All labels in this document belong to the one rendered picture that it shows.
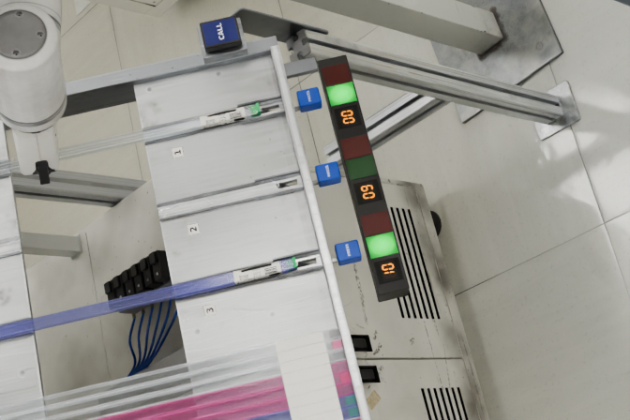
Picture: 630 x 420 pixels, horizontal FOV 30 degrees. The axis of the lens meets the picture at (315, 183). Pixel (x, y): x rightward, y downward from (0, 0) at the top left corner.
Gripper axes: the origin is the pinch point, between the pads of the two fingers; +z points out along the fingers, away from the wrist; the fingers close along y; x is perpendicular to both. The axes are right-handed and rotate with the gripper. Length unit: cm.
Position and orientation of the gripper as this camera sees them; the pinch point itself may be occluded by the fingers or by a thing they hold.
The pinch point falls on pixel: (41, 157)
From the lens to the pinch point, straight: 158.2
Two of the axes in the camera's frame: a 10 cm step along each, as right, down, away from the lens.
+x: 9.7, -1.6, 2.1
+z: -1.3, 4.0, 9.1
